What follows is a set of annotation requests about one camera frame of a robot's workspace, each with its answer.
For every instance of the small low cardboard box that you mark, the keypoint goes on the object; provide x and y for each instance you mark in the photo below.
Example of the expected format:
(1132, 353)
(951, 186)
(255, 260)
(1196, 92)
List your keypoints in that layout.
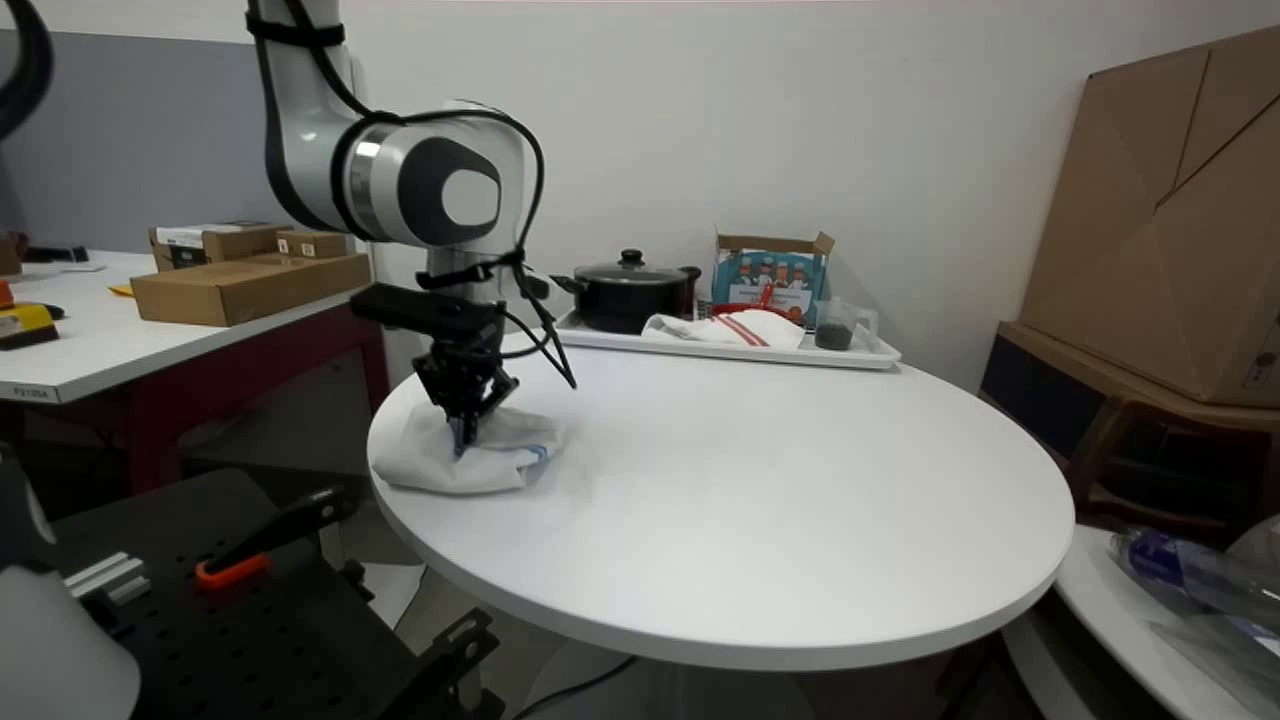
(312, 242)

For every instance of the small white round table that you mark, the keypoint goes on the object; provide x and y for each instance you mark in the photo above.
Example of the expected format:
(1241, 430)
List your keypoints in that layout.
(1132, 652)

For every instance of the white rectangular tray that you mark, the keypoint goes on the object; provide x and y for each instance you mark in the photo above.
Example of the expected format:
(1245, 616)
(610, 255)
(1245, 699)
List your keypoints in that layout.
(801, 357)

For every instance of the large brown cardboard box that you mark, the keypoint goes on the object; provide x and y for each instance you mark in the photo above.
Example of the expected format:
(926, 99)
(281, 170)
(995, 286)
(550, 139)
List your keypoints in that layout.
(1175, 242)

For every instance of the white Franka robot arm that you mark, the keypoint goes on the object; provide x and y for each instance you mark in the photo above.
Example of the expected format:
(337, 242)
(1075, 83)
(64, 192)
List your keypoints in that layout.
(321, 163)

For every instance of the open small cardboard box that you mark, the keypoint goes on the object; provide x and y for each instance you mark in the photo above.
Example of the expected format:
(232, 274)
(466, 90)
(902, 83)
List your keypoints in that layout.
(241, 242)

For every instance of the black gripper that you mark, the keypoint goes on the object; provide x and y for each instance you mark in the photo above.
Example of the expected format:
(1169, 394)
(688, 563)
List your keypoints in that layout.
(466, 362)

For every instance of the white towel with red stripes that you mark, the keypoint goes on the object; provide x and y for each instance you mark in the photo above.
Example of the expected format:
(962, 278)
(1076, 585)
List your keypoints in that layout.
(735, 328)

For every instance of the small black round object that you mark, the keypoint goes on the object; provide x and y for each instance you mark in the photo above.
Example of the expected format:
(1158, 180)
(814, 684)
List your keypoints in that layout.
(832, 334)

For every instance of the white work table red frame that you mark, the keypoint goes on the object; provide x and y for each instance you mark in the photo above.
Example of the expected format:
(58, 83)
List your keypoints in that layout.
(83, 353)

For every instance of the flat brown cardboard box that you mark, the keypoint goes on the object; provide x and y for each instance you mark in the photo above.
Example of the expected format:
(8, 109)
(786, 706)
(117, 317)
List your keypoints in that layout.
(241, 286)

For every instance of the dark wooden cabinet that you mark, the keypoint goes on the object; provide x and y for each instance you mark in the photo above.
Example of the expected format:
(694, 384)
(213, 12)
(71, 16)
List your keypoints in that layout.
(1147, 455)

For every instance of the black pot with lid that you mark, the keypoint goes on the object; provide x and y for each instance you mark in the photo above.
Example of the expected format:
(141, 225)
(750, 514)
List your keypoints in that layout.
(627, 296)

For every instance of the black perforated breadboard base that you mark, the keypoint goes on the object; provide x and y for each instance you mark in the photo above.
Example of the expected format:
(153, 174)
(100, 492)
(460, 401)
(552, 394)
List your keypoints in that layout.
(267, 652)

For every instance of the black flat item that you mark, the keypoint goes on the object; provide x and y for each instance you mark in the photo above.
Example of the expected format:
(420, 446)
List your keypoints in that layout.
(54, 255)

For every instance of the clear plastic bag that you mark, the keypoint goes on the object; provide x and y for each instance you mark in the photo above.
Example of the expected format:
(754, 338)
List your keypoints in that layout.
(1200, 575)

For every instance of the white rounded cover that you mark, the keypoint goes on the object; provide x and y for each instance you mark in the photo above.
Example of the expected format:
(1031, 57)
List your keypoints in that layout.
(54, 652)

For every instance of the blue printed cardboard box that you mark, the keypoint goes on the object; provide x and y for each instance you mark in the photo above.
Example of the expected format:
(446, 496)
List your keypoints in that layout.
(775, 281)

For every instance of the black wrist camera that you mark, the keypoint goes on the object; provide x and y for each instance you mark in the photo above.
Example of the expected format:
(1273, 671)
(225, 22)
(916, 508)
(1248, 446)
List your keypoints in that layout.
(424, 313)

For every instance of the black mounting bracket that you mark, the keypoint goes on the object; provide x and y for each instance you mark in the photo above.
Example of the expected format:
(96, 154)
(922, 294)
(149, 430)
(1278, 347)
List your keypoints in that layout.
(453, 660)

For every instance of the yellow black tool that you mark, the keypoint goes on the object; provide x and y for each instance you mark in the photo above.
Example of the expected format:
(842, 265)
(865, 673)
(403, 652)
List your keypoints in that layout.
(24, 325)

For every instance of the aluminium extrusion piece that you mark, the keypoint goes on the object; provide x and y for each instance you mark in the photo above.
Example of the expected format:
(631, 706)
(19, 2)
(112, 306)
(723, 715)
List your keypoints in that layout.
(107, 575)

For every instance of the white towel with blue stripes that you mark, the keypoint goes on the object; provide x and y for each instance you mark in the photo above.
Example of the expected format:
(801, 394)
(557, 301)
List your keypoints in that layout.
(440, 469)

